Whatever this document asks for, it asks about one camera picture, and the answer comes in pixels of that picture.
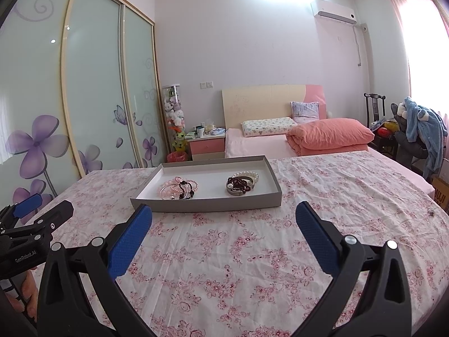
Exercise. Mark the red and yellow toy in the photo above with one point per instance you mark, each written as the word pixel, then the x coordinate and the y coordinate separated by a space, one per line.
pixel 386 130

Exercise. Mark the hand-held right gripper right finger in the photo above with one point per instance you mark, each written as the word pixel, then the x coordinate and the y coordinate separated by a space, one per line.
pixel 315 235

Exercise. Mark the pink bed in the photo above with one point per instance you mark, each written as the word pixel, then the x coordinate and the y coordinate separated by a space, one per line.
pixel 252 145

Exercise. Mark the wall outlet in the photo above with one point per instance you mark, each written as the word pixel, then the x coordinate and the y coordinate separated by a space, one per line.
pixel 206 84

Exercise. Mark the pink floral tablecloth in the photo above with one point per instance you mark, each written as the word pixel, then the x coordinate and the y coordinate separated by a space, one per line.
pixel 228 252

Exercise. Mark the purple pillow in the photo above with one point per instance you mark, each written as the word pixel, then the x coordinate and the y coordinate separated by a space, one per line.
pixel 303 112

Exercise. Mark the white air conditioner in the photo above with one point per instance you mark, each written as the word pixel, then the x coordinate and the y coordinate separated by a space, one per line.
pixel 333 10

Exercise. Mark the brown cardboard box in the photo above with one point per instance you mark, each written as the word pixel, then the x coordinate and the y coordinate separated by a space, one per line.
pixel 441 193

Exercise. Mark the pink curtain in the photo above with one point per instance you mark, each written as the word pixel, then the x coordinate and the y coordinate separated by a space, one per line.
pixel 421 42

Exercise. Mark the white cup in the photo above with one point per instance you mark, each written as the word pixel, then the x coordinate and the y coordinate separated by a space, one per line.
pixel 200 131

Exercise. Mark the air conditioner pipe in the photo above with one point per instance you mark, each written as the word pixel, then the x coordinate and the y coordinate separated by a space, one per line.
pixel 357 45

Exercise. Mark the cream and pink headboard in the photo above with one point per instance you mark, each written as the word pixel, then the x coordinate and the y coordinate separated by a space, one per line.
pixel 259 103

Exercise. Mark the folded orange quilt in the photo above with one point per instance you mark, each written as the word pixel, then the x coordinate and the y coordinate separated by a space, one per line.
pixel 329 135

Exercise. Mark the blue fleece garment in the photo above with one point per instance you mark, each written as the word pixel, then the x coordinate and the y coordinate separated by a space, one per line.
pixel 426 126

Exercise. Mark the pink and white nightstand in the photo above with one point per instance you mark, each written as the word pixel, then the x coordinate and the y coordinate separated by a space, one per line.
pixel 207 145

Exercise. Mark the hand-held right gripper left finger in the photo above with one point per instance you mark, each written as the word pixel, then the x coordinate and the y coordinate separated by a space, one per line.
pixel 131 238

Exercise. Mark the grey chair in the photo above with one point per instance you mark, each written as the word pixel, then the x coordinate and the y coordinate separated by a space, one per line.
pixel 408 147

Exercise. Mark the dark wooden chair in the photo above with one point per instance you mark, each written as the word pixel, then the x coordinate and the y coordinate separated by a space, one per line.
pixel 373 108

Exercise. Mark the blue cloth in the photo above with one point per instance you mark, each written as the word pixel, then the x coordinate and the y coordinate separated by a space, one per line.
pixel 217 132

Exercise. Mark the clear tube of plush toys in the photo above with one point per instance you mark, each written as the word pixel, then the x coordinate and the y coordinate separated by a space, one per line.
pixel 174 116

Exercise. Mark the flower print sliding wardrobe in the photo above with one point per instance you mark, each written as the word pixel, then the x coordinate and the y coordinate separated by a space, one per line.
pixel 91 77

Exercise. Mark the person's left hand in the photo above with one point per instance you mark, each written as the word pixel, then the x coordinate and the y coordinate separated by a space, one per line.
pixel 32 295

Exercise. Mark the floral white pillow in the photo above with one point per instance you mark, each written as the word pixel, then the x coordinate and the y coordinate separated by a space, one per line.
pixel 268 126

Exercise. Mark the grey cardboard tray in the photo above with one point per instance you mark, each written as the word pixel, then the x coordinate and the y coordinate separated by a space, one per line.
pixel 210 198

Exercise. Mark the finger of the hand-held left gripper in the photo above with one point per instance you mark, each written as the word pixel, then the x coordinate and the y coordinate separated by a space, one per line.
pixel 59 212
pixel 28 204

